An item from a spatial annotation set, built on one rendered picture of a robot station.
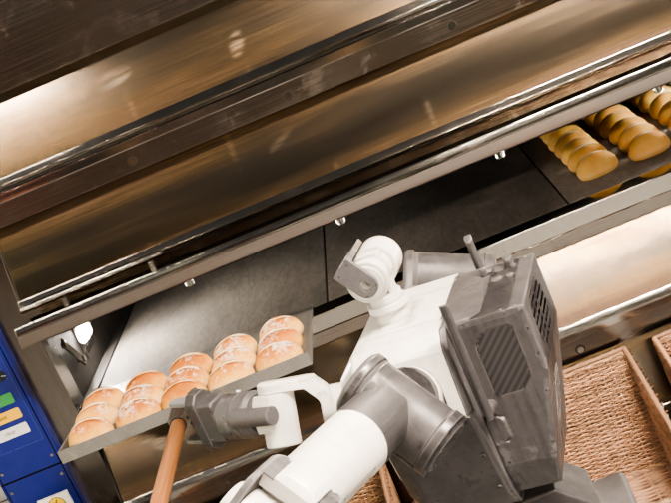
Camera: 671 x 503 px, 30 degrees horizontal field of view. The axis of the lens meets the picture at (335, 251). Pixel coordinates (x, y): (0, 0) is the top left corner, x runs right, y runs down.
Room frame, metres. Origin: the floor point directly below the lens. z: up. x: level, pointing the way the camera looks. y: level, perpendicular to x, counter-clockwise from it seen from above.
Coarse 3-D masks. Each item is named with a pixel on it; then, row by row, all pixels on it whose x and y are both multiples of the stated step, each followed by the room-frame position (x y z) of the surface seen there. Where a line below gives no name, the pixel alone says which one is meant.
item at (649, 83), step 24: (624, 96) 2.43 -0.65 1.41; (552, 120) 2.44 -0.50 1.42; (576, 120) 2.44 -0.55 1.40; (504, 144) 2.45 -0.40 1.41; (432, 168) 2.47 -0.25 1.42; (456, 168) 2.46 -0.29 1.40; (384, 192) 2.48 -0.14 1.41; (336, 216) 2.48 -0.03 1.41; (264, 240) 2.50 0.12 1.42; (216, 264) 2.51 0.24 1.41; (144, 288) 2.52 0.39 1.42; (168, 288) 2.52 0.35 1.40; (96, 312) 2.53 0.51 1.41; (24, 336) 2.55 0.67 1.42; (48, 336) 2.54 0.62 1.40
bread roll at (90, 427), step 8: (80, 424) 2.43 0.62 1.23; (88, 424) 2.42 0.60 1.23; (96, 424) 2.42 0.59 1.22; (104, 424) 2.42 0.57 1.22; (112, 424) 2.44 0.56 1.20; (72, 432) 2.43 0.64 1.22; (80, 432) 2.42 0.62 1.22; (88, 432) 2.41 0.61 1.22; (96, 432) 2.41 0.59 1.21; (104, 432) 2.42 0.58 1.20; (72, 440) 2.42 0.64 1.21; (80, 440) 2.41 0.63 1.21
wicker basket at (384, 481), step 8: (384, 464) 2.54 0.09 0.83; (376, 472) 2.59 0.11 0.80; (384, 472) 2.53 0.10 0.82; (368, 480) 2.60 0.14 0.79; (376, 480) 2.59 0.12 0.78; (384, 480) 2.49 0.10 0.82; (368, 488) 2.59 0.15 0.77; (376, 488) 2.59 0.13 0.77; (384, 488) 2.47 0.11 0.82; (392, 488) 2.56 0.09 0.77; (360, 496) 2.59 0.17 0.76; (368, 496) 2.59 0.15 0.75; (376, 496) 2.58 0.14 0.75; (384, 496) 2.45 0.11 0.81; (392, 496) 2.46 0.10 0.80
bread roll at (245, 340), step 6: (228, 336) 2.57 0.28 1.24; (234, 336) 2.56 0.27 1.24; (240, 336) 2.56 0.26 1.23; (246, 336) 2.56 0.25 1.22; (222, 342) 2.56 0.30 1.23; (228, 342) 2.55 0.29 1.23; (234, 342) 2.55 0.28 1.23; (240, 342) 2.55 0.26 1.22; (246, 342) 2.55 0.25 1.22; (252, 342) 2.55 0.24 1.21; (216, 348) 2.56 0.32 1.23; (222, 348) 2.55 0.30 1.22; (252, 348) 2.55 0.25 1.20; (216, 354) 2.56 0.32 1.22
